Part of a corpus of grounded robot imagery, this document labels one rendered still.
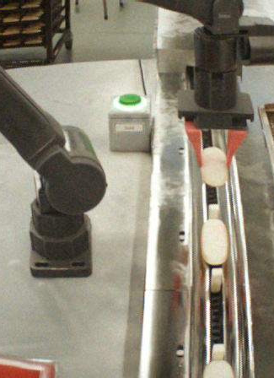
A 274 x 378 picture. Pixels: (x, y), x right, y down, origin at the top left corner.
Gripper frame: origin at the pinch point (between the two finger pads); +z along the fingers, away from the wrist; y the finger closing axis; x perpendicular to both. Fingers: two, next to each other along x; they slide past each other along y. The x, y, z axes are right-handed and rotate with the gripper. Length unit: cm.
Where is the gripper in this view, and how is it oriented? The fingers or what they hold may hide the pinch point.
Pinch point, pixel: (214, 159)
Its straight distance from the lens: 95.6
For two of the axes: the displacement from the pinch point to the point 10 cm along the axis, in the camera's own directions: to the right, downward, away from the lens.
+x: -0.5, 5.5, -8.3
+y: -10.0, -0.1, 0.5
